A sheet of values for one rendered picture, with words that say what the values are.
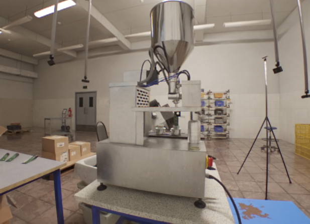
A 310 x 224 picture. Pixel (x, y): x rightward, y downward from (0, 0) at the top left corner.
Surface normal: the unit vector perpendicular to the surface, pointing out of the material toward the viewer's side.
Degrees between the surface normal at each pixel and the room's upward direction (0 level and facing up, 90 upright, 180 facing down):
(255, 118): 90
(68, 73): 90
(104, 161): 90
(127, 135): 90
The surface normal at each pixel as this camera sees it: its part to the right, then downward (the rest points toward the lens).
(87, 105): -0.27, 0.00
